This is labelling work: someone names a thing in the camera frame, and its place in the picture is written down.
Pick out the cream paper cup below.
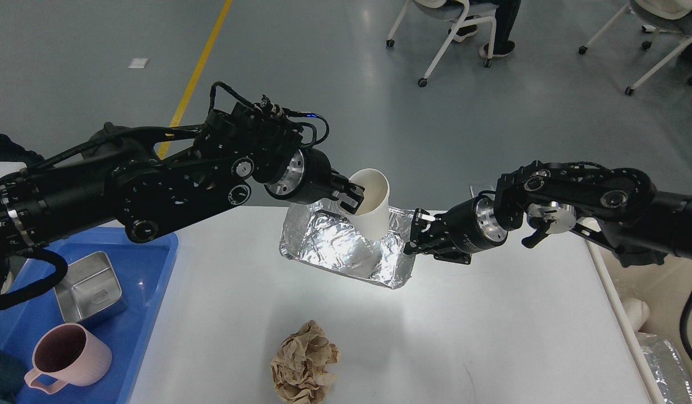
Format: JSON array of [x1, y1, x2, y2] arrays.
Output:
[[337, 168, 390, 240]]

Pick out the aluminium foil tray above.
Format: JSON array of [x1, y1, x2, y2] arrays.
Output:
[[279, 199, 415, 290]]

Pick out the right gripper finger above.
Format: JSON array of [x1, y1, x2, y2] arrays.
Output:
[[410, 209, 443, 243], [403, 240, 451, 261]]

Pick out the white chair at right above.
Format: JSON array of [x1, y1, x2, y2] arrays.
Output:
[[578, 1, 692, 95]]

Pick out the blue plastic tray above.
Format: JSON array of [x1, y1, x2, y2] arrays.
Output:
[[0, 227, 179, 403]]

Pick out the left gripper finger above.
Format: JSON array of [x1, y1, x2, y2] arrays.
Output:
[[330, 172, 365, 195], [330, 190, 365, 215]]

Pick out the seated person dark trousers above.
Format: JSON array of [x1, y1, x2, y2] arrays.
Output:
[[452, 1, 522, 59]]

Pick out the steel rectangular container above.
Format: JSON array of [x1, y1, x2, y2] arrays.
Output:
[[53, 251, 127, 328]]

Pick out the foil tray in bin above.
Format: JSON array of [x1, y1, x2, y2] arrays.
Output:
[[636, 332, 692, 403]]

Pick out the white side table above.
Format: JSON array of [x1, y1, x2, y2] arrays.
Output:
[[0, 162, 26, 178]]

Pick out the brown paper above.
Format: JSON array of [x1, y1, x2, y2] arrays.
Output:
[[270, 320, 341, 403]]

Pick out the white cup in bin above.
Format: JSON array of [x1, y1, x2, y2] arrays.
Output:
[[622, 297, 651, 333]]

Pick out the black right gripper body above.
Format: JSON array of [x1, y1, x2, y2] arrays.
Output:
[[436, 195, 508, 264]]

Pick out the white office chair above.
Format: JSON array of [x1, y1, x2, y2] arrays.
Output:
[[385, 1, 499, 88]]

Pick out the pink mug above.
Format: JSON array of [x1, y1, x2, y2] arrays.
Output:
[[24, 323, 113, 395]]

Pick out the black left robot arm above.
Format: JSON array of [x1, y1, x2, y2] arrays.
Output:
[[0, 81, 365, 310]]

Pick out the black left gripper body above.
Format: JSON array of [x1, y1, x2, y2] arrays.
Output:
[[264, 149, 335, 205]]

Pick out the cream plastic bin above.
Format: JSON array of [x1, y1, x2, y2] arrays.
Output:
[[586, 241, 692, 403]]

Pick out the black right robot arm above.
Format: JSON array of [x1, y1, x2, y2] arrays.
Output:
[[403, 160, 692, 361]]

